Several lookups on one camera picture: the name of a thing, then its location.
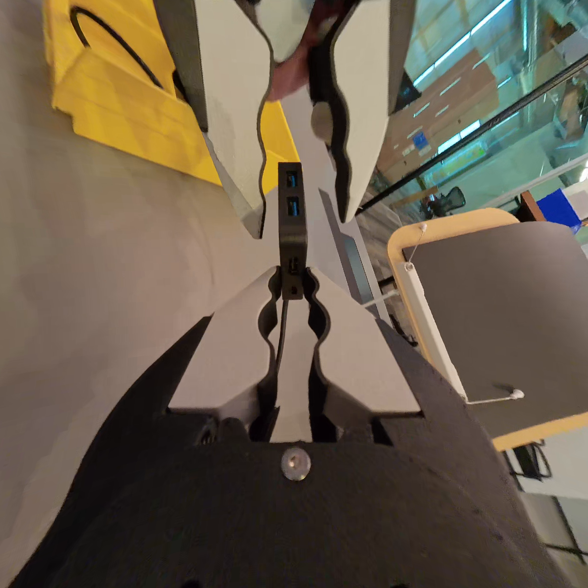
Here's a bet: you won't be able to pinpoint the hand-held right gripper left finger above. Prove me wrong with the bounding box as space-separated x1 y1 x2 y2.
168 266 282 435

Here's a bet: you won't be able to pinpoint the black wire stool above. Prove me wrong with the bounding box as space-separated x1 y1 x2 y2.
507 440 553 482

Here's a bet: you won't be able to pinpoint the person's left hand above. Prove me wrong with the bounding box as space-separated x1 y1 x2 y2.
269 9 341 102

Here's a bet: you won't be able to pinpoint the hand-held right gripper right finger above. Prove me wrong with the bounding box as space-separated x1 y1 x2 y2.
304 268 422 435

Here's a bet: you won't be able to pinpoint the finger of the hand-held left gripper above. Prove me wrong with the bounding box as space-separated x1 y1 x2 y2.
308 0 392 224
195 0 276 239

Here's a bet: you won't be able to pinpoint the black square hub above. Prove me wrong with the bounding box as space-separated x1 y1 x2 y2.
278 162 306 300

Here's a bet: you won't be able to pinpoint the black office chair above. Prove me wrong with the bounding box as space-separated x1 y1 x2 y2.
423 186 467 217

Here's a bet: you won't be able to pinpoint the black switch lead cable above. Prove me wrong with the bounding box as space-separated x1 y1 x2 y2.
69 5 177 92

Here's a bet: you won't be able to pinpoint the blue jacket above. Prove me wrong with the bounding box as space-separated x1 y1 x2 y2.
537 188 584 230

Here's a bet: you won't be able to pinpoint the cardboard boxes on cart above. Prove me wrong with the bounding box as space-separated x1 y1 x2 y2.
374 51 501 180

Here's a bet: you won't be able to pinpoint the yellow plastic bin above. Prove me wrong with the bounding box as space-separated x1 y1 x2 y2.
43 0 299 187

